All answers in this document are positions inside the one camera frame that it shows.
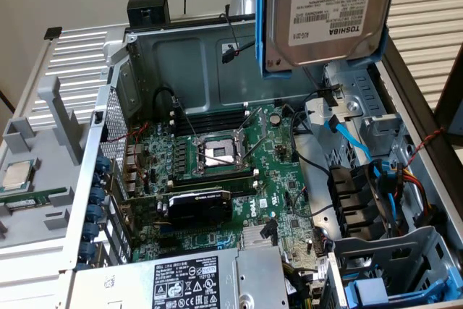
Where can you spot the hard disk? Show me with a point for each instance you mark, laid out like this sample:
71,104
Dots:
325,16

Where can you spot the empty blue disk carrier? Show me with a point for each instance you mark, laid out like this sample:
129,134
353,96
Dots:
369,291

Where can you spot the CPU socket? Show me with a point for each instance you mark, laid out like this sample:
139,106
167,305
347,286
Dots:
217,150

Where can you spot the thin locking lever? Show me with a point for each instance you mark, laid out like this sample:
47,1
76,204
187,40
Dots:
258,147
188,122

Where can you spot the silver socket cover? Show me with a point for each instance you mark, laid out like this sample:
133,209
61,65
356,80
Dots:
261,121

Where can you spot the green RAM stick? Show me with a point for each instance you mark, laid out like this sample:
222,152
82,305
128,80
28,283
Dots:
213,179
36,195

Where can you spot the coin battery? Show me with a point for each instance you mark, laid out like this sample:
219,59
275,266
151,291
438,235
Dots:
276,118

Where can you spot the green motherboard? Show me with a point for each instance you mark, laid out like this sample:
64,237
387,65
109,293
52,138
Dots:
275,182

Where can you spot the black graphics card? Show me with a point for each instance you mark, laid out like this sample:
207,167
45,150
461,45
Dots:
199,209

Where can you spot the open PC case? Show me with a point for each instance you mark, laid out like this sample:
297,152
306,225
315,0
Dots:
181,70

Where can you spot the white case sticker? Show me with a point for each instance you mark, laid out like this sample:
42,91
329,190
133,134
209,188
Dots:
231,45

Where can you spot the black plastic latch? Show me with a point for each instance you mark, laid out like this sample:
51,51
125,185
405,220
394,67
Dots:
327,97

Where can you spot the silver heat sink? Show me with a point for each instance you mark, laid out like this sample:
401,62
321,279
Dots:
251,236

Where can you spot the black fan shroud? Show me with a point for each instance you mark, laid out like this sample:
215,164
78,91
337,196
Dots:
347,197

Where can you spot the dark blue slot retainer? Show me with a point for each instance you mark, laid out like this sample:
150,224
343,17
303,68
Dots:
94,213
103,163
87,252
97,196
92,232
98,179

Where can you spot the silver power supply unit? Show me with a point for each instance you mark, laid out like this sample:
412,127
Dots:
257,276

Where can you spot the white barcode tag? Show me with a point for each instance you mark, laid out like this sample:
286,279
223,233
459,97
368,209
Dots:
322,269

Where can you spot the grey parts rack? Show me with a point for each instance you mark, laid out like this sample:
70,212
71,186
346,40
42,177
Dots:
58,178

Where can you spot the small black clip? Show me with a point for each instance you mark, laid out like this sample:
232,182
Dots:
53,33

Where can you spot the silver CPU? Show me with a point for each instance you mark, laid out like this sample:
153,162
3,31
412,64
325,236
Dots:
16,175

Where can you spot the black box bracket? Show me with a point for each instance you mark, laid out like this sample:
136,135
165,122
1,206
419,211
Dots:
148,10

